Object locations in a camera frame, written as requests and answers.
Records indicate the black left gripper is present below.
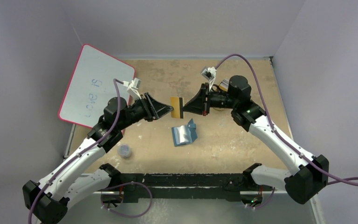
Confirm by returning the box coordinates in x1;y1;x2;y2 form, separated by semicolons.
117;92;172;131

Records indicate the yellow credit card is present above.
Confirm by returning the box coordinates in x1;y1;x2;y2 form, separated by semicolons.
170;97;184;119

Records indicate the blue leather card holder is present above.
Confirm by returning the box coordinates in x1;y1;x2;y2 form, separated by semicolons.
171;119;198;147

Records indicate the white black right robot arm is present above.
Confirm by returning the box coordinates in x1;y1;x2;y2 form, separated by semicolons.
183;75;329;204

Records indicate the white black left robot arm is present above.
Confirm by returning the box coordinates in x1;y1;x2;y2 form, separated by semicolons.
22;93;173;224

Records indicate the cream oval card tray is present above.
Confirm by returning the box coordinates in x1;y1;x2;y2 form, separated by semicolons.
211;78;231;110

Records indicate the stack of cards in tray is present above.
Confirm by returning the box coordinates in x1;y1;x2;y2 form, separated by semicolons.
219;78;229;91

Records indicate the pink framed whiteboard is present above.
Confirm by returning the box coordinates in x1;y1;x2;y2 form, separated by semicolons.
58;44;135;127

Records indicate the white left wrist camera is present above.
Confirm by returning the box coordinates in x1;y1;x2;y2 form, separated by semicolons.
123;78;141;100

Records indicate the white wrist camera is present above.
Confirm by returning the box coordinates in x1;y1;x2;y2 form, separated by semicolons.
201;67;217;91
123;78;141;100

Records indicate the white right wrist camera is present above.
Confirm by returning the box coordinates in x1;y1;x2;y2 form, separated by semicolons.
201;67;217;91

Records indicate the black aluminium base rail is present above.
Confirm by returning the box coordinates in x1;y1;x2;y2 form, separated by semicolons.
91;171;318;205

